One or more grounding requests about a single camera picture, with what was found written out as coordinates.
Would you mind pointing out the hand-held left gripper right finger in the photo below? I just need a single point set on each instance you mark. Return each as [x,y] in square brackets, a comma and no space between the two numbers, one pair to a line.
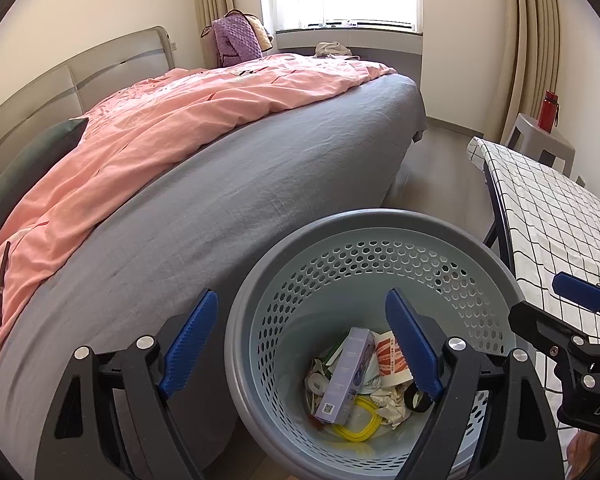
[410,345]

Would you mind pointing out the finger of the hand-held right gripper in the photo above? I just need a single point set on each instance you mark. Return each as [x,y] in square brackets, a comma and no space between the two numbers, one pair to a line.
[535,325]
[580,287]

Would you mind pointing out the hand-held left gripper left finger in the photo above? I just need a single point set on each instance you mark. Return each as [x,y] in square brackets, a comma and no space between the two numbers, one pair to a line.
[190,345]

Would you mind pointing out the red white paper cup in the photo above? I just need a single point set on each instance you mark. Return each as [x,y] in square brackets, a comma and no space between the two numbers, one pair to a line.
[392,360]

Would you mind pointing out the black band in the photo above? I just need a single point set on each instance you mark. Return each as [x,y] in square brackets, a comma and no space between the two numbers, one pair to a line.
[411,403]

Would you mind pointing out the white printed paper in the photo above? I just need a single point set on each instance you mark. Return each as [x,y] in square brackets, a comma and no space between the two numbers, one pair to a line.
[392,407]

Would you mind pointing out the purple cardboard box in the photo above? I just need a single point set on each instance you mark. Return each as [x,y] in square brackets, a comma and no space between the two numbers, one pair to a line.
[345,375]

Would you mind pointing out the grey perforated plastic basket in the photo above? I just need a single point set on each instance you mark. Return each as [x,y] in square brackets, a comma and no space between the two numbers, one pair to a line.
[260,300]

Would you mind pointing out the yellow-rimmed plastic lid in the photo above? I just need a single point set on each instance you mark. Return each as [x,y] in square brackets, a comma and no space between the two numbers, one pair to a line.
[365,426]

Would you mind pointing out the torn green white carton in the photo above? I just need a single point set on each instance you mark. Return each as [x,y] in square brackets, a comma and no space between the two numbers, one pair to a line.
[317,380]

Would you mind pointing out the person's right hand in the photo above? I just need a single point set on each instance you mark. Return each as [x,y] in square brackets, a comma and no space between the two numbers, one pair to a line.
[585,452]

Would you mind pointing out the black white checked tablecloth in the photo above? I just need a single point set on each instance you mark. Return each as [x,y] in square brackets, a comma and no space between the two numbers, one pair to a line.
[555,210]

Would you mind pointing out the black table leg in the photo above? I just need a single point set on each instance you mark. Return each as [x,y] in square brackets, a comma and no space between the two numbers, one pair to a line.
[497,210]

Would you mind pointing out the bed with grey sheet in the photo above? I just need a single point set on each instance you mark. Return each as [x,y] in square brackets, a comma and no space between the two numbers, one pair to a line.
[230,200]

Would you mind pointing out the grey plastic stool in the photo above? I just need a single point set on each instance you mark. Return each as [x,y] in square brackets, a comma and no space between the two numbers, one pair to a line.
[535,142]

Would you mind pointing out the red water bottle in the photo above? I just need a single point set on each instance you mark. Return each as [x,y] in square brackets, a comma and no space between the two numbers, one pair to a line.
[547,112]

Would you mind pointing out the black pen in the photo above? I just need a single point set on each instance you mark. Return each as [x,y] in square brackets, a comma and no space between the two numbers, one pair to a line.
[1,285]

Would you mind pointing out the pink blanket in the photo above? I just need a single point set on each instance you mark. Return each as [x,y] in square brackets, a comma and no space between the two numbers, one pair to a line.
[155,125]

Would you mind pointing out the dark green pillow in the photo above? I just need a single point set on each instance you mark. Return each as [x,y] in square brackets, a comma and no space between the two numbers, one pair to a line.
[25,170]

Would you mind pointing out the grey window ledge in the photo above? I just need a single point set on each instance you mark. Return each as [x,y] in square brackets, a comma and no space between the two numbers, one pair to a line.
[380,52]

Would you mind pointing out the grey padded headboard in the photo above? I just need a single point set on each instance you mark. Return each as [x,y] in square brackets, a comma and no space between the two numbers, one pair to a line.
[40,90]

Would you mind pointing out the beige crumpled cloth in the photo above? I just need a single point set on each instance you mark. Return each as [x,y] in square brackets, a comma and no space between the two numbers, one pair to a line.
[332,50]

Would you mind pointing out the purple quilted bag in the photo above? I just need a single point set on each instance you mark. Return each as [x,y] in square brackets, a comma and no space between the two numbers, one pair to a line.
[235,40]

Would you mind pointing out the beige quilted bag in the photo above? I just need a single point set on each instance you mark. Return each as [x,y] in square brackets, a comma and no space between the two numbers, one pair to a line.
[261,30]

